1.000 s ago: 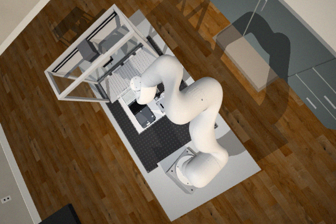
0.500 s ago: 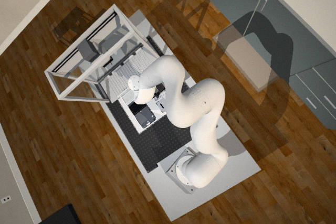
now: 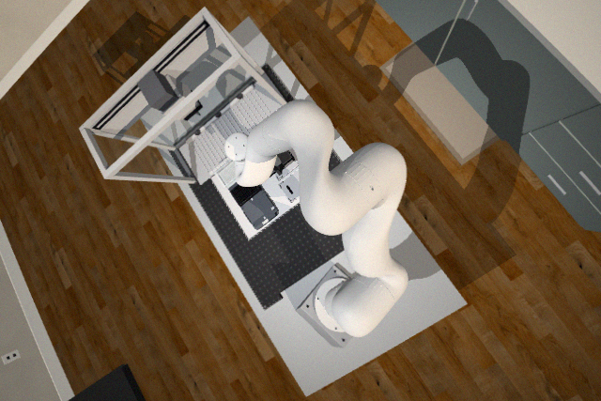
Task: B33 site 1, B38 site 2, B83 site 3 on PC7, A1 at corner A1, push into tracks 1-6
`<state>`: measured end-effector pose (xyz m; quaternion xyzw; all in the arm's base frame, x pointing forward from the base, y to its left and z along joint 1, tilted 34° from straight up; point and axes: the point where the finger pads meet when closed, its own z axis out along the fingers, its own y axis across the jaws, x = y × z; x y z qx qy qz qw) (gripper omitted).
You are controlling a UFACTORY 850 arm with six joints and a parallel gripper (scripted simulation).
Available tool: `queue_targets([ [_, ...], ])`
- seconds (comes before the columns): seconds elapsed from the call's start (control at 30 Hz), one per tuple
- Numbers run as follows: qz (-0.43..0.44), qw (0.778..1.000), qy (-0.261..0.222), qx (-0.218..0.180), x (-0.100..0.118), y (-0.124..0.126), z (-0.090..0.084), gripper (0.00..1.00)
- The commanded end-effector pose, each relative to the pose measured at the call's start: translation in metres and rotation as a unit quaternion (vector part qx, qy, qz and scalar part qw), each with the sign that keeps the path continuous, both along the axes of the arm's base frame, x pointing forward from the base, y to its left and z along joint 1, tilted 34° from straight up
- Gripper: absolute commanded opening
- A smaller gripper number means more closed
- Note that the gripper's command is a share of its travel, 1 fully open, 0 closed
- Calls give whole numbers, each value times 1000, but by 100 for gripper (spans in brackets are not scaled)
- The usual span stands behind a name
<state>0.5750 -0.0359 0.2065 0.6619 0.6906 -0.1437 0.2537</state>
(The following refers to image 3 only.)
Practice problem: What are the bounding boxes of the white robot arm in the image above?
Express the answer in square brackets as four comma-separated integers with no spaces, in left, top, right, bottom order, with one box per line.
[224,100,408,337]

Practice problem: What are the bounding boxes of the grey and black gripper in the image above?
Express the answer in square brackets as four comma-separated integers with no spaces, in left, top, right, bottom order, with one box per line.
[273,156,285,176]

